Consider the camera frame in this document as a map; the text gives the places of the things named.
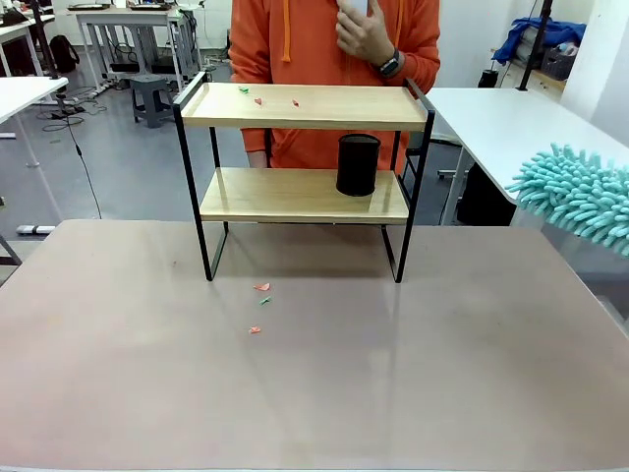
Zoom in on person's left hand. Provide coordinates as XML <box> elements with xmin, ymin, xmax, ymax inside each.
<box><xmin>335</xmin><ymin>0</ymin><xmax>397</xmax><ymax>68</ymax></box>

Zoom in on teal chenille microfiber duster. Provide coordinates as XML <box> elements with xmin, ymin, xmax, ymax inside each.
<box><xmin>505</xmin><ymin>142</ymin><xmax>629</xmax><ymax>258</ymax></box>

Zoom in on person's right forearm orange sleeve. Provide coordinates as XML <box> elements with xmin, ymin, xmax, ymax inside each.
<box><xmin>228</xmin><ymin>29</ymin><xmax>272</xmax><ymax>154</ymax></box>

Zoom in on person's left forearm orange sleeve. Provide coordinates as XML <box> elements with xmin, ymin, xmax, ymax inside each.
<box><xmin>390</xmin><ymin>29</ymin><xmax>442</xmax><ymax>95</ymax></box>

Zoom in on black smartwatch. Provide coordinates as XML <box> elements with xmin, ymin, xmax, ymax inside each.
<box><xmin>377</xmin><ymin>47</ymin><xmax>406</xmax><ymax>79</ymax></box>

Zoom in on person's orange hoodie torso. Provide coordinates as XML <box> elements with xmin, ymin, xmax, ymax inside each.
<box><xmin>228</xmin><ymin>0</ymin><xmax>442</xmax><ymax>171</ymax></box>

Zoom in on black mesh pen cup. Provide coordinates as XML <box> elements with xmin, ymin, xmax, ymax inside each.
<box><xmin>335</xmin><ymin>133</ymin><xmax>382</xmax><ymax>198</ymax></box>

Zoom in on grey plastic stool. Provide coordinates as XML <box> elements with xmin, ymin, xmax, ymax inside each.
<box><xmin>129</xmin><ymin>74</ymin><xmax>177</xmax><ymax>130</ymax></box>

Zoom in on blue cloth heap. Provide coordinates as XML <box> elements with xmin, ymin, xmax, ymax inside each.
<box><xmin>491</xmin><ymin>16</ymin><xmax>587</xmax><ymax>68</ymax></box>

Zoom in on black tripod pole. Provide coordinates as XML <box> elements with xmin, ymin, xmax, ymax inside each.
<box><xmin>518</xmin><ymin>0</ymin><xmax>553</xmax><ymax>92</ymax></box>

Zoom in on grey plastic crate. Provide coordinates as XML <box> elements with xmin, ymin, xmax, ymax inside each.
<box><xmin>541</xmin><ymin>42</ymin><xmax>582</xmax><ymax>81</ymax></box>

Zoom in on black bag under table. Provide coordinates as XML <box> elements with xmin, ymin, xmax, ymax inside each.
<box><xmin>455</xmin><ymin>161</ymin><xmax>518</xmax><ymax>227</ymax></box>

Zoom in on black backpack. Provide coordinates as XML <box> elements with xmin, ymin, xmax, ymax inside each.
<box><xmin>48</xmin><ymin>34</ymin><xmax>81</xmax><ymax>75</ymax></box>

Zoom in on white table with white legs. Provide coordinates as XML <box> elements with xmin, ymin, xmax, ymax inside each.
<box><xmin>0</xmin><ymin>76</ymin><xmax>70</xmax><ymax>233</ymax></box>

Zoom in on black stand pole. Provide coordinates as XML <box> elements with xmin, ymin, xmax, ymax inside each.
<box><xmin>29</xmin><ymin>0</ymin><xmax>64</xmax><ymax>83</ymax></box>

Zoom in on two-tier wood black-frame shelf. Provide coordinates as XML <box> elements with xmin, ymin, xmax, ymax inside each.
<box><xmin>172</xmin><ymin>71</ymin><xmax>436</xmax><ymax>284</ymax></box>

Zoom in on white table with metal frame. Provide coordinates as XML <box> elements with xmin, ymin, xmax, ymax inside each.
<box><xmin>421</xmin><ymin>87</ymin><xmax>629</xmax><ymax>227</ymax></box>

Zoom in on black floor cable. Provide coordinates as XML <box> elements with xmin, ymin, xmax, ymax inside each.
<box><xmin>41</xmin><ymin>86</ymin><xmax>103</xmax><ymax>220</ymax></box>

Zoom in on white workbench with cables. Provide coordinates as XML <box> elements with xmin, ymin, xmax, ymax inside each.
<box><xmin>67</xmin><ymin>2</ymin><xmax>203</xmax><ymax>95</ymax></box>

